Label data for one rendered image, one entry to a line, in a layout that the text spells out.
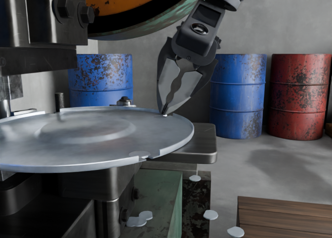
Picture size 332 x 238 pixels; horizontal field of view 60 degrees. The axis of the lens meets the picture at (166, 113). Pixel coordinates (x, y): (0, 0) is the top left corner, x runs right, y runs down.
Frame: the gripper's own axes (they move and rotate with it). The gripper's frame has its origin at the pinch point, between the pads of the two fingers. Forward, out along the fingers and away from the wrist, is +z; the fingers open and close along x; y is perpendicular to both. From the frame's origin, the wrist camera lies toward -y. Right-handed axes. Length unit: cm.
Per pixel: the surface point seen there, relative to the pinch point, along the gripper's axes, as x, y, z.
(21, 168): 8.5, -24.6, 5.0
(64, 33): 14.5, -12.4, -5.6
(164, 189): -6.3, 0.7, 13.6
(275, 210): -49, 48, 26
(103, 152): 3.4, -18.9, 3.0
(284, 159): -107, 195, 38
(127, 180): 0.1, -9.9, 9.5
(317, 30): -114, 314, -92
